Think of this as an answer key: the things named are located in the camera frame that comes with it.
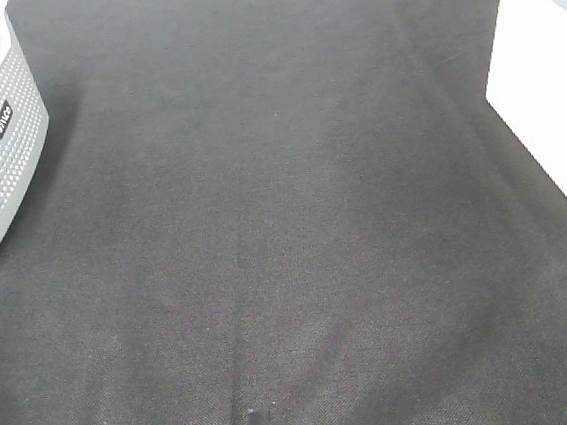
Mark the white storage box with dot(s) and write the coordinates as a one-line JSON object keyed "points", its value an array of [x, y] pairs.
{"points": [[527, 79]]}

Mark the black table cloth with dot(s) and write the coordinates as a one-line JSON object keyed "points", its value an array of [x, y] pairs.
{"points": [[305, 207]]}

